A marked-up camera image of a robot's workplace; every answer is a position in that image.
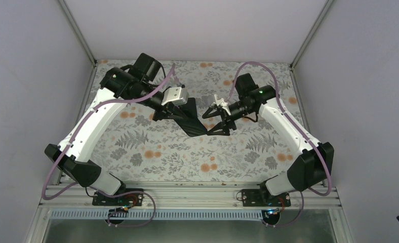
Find floral patterned table mat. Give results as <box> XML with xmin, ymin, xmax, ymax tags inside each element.
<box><xmin>91</xmin><ymin>61</ymin><xmax>302</xmax><ymax>182</ymax></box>

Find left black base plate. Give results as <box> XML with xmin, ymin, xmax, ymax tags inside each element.
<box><xmin>92</xmin><ymin>188</ymin><xmax>144</xmax><ymax>207</ymax></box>

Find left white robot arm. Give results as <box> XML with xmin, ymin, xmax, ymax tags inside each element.
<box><xmin>42</xmin><ymin>53</ymin><xmax>189</xmax><ymax>205</ymax></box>

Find black phone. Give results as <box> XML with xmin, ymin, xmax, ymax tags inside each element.
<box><xmin>175</xmin><ymin>98</ymin><xmax>208</xmax><ymax>137</ymax></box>

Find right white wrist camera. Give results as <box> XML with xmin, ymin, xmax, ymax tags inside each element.
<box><xmin>212</xmin><ymin>94</ymin><xmax>231</xmax><ymax>115</ymax></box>

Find aluminium rail frame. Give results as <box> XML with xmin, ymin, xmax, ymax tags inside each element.
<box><xmin>39</xmin><ymin>182</ymin><xmax>342</xmax><ymax>210</ymax></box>

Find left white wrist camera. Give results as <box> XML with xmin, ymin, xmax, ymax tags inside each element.
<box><xmin>161</xmin><ymin>87</ymin><xmax>189</xmax><ymax>106</ymax></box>

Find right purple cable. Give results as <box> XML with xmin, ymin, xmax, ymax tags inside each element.
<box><xmin>225</xmin><ymin>61</ymin><xmax>332</xmax><ymax>228</ymax></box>

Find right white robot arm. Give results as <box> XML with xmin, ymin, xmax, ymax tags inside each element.
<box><xmin>202</xmin><ymin>73</ymin><xmax>334</xmax><ymax>206</ymax></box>

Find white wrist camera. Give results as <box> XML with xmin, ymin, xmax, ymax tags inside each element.
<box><xmin>212</xmin><ymin>94</ymin><xmax>231</xmax><ymax>115</ymax></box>
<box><xmin>161</xmin><ymin>87</ymin><xmax>189</xmax><ymax>106</ymax></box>

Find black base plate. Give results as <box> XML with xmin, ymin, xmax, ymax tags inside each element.
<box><xmin>92</xmin><ymin>188</ymin><xmax>144</xmax><ymax>207</ymax></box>
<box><xmin>240</xmin><ymin>189</ymin><xmax>291</xmax><ymax>208</ymax></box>

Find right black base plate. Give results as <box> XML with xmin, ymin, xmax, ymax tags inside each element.
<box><xmin>240</xmin><ymin>189</ymin><xmax>291</xmax><ymax>208</ymax></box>

